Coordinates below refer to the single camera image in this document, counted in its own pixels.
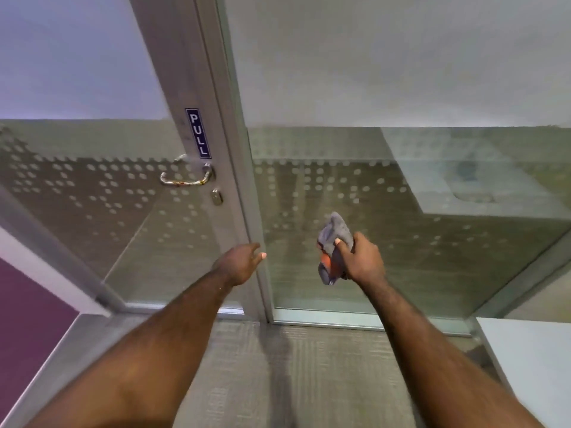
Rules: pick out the person's left forearm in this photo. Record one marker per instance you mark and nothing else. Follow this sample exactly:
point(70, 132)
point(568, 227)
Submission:
point(134, 352)

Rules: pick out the blue PULL sign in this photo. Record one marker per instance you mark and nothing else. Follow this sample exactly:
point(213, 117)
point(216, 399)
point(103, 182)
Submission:
point(197, 133)

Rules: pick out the dotted glass partition panel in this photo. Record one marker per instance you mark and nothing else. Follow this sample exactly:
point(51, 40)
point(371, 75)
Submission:
point(401, 196)

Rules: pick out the grey microfibre cloth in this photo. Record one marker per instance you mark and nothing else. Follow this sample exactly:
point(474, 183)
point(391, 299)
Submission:
point(334, 227)

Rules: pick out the person's right hand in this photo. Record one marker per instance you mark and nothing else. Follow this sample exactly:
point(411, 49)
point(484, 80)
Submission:
point(363, 262)

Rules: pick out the person's left hand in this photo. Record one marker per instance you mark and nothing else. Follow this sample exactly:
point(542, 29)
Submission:
point(236, 265)

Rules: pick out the silver door handle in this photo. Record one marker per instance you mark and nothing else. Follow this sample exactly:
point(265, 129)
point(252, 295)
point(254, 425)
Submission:
point(180, 157)

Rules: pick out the person's right forearm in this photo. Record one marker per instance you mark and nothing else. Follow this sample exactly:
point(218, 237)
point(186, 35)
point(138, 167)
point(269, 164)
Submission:
point(424, 352)

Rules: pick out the aluminium framed glass door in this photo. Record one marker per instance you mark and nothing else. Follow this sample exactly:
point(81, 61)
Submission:
point(178, 62)

